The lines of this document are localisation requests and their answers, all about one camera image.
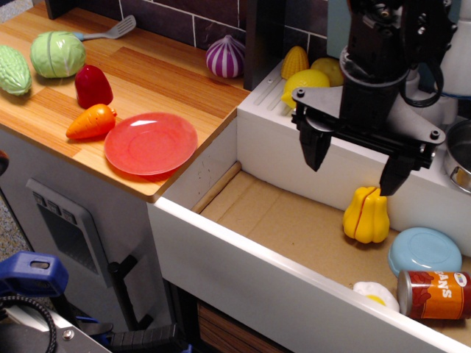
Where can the dark vertical post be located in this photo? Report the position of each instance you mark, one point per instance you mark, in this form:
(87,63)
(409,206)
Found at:
(264,39)

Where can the grey toy spatula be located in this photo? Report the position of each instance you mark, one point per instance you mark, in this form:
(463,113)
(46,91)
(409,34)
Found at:
(122,28)

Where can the yellow toy corn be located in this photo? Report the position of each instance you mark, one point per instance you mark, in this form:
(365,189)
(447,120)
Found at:
(296,60)

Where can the grey toy faucet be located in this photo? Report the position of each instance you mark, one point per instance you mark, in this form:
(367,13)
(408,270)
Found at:
(442,114)

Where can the purple striped toy onion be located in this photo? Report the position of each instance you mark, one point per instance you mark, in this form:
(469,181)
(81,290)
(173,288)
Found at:
(225,57)

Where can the silver metal pot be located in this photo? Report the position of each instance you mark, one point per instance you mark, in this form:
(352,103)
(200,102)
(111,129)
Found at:
(457,158)

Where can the white toy sink unit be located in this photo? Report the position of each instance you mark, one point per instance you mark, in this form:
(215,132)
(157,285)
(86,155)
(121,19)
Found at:
(252,231)

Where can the red plastic plate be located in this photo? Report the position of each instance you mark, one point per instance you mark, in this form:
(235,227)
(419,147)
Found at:
(150,144)

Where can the red toy pepper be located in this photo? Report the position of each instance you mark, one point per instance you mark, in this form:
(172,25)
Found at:
(92,87)

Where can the grey oven control panel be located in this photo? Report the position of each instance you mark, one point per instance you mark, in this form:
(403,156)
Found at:
(72,229)

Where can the light green bitter gourd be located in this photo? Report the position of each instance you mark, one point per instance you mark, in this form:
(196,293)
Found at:
(16,78)

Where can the yellow toy lemon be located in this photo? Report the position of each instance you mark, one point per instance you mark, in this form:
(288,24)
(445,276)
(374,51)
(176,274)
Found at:
(308,78)

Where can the yellow toy squash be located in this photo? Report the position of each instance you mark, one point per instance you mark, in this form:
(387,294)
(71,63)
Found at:
(366,219)

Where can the light blue plastic bowl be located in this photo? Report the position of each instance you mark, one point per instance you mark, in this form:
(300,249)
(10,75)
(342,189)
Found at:
(423,249)

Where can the toy fried egg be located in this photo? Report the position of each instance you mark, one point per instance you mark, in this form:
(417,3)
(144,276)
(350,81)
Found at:
(378,293)

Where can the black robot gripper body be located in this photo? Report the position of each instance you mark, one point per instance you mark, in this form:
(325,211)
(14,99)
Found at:
(373,110)

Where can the black oven door handle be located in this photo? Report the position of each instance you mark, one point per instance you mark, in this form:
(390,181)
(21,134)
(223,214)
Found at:
(118,272)

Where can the blue clamp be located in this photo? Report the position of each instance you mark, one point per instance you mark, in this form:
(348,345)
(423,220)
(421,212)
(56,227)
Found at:
(33,274)

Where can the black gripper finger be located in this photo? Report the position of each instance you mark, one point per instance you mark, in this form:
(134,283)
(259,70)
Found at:
(396,171)
(315,145)

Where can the red beans can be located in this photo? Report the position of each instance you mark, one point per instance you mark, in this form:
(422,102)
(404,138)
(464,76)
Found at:
(434,294)

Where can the yellow toy potato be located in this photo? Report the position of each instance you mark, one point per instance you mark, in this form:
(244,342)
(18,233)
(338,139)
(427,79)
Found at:
(331,68)

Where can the orange toy carrot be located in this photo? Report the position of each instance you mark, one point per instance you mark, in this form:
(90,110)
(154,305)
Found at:
(96,121)

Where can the green toy cabbage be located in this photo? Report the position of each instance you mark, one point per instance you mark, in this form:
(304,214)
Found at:
(57,54)

